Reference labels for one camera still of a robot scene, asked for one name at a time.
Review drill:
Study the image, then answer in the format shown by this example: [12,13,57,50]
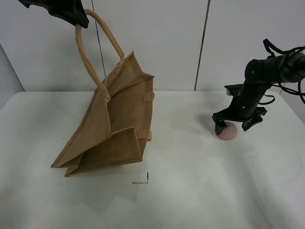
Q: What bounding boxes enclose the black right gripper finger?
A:
[215,120,227,136]
[242,115,263,131]

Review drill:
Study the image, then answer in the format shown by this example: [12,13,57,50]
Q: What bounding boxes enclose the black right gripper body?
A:
[212,84,267,122]

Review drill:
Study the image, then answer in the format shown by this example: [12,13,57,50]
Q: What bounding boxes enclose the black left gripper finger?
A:
[48,0,89,28]

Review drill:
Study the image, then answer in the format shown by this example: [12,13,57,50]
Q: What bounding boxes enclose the pink peach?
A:
[218,122,238,141]

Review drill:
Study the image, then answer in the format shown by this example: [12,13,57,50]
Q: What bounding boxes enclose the brown linen tote bag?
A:
[52,9,155,177]

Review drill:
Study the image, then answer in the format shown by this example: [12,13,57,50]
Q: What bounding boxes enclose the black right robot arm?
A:
[212,52,305,136]

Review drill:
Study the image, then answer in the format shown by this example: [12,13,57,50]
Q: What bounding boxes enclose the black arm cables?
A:
[262,39,305,105]

